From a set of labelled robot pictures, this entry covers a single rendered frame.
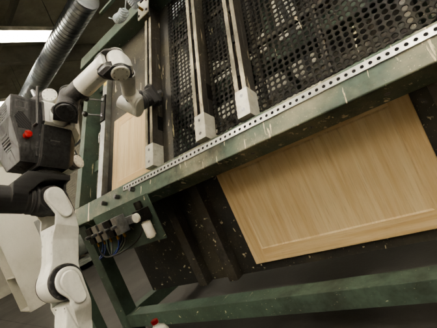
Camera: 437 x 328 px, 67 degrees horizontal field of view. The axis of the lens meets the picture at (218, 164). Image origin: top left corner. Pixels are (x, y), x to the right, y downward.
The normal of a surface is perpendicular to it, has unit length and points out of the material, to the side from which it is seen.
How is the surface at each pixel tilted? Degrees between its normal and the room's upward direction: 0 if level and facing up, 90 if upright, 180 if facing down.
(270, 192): 90
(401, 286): 90
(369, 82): 60
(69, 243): 90
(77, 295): 90
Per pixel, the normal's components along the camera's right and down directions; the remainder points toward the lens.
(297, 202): -0.52, 0.25
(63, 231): 0.71, 0.08
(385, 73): -0.66, -0.25
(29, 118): 0.74, -0.33
